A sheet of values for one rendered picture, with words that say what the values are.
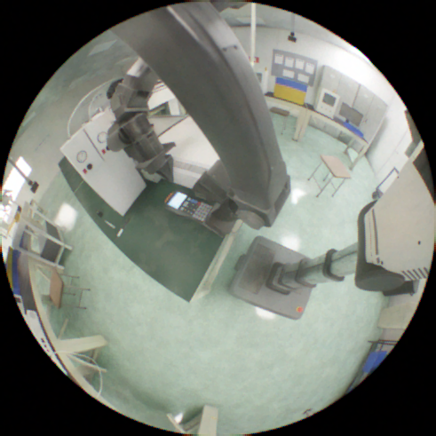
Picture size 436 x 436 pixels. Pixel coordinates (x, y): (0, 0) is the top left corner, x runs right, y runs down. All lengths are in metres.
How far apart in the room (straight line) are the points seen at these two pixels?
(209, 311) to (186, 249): 0.84
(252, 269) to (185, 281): 0.61
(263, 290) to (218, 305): 0.44
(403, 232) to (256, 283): 0.92
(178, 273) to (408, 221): 0.67
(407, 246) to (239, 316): 1.23
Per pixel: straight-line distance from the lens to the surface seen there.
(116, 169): 0.69
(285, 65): 4.67
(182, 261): 0.55
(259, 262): 1.05
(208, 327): 1.34
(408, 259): 0.33
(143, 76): 0.32
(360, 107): 4.59
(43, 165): 7.59
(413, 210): 0.34
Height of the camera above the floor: 1.27
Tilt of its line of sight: 62 degrees down
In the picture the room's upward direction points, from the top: 6 degrees counter-clockwise
